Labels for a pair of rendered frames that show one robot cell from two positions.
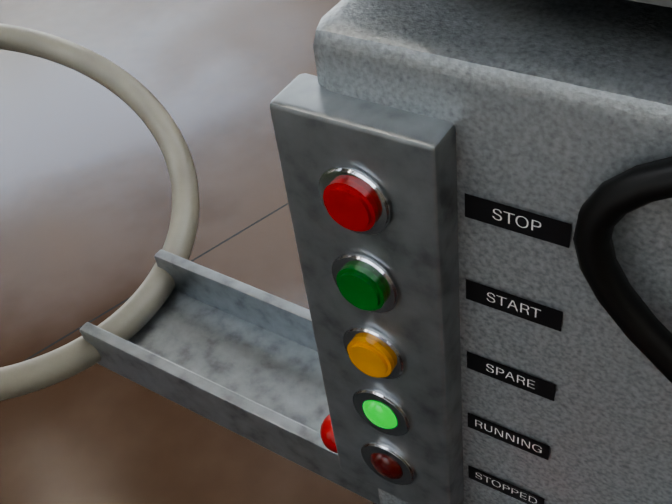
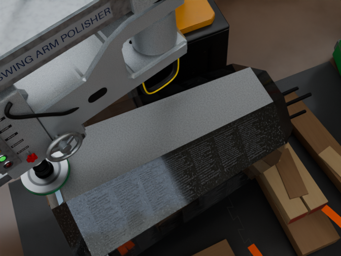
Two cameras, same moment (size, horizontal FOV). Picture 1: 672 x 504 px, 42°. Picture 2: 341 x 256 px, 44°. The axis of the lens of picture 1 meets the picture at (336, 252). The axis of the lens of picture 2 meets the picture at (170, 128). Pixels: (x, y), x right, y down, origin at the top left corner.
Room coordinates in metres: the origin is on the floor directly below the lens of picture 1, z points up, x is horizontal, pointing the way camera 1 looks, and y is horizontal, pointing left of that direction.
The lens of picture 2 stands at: (-0.48, 0.40, 2.56)
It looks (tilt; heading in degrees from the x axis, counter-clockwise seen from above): 61 degrees down; 291
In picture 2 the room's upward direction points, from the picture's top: 8 degrees counter-clockwise
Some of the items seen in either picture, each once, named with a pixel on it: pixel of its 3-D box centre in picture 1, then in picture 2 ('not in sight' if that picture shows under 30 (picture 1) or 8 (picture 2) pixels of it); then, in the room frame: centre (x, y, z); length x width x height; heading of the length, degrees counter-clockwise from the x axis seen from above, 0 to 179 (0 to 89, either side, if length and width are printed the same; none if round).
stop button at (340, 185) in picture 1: (352, 203); not in sight; (0.29, -0.01, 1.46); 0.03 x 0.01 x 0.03; 52
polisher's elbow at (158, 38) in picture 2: not in sight; (150, 21); (-0.06, -0.67, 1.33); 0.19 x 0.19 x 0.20
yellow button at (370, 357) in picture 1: (372, 354); not in sight; (0.29, -0.01, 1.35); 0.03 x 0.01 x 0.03; 52
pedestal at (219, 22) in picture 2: not in sight; (166, 48); (0.12, -1.29, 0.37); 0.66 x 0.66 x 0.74; 36
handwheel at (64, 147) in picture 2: not in sight; (59, 140); (0.18, -0.17, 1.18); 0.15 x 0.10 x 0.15; 52
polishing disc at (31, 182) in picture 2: not in sight; (44, 170); (0.35, -0.15, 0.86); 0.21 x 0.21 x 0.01
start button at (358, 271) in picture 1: (363, 285); not in sight; (0.29, -0.01, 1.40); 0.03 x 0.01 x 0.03; 52
